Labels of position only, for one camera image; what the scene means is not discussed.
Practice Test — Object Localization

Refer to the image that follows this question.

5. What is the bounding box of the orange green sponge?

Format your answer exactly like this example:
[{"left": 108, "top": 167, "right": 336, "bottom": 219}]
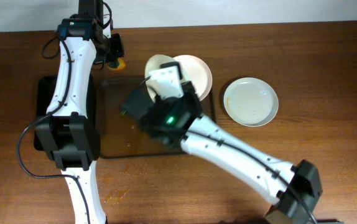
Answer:
[{"left": 108, "top": 57, "right": 126, "bottom": 71}]

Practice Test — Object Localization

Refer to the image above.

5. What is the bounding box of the white plate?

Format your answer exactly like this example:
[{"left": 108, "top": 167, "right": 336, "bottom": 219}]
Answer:
[
  {"left": 174, "top": 55, "right": 213, "bottom": 101},
  {"left": 145, "top": 54, "right": 189, "bottom": 102},
  {"left": 223, "top": 77, "right": 279, "bottom": 127}
]

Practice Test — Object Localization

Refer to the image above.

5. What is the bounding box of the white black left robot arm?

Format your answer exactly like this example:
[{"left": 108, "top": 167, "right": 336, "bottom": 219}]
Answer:
[{"left": 34, "top": 15, "right": 124, "bottom": 223}]

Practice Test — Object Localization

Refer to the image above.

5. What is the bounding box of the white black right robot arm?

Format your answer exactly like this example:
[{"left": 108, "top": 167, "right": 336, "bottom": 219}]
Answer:
[{"left": 120, "top": 62, "right": 322, "bottom": 223}]

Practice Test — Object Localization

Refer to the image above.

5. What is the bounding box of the dark brown serving tray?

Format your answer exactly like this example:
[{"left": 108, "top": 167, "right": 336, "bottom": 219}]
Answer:
[{"left": 97, "top": 75, "right": 216, "bottom": 159}]

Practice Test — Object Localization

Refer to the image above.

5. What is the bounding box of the black rectangular sponge tray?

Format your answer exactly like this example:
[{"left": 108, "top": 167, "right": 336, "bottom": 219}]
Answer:
[{"left": 34, "top": 75, "right": 96, "bottom": 152}]

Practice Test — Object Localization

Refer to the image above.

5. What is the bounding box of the white plate back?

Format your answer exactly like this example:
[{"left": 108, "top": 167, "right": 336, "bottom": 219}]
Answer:
[{"left": 174, "top": 55, "right": 213, "bottom": 101}]

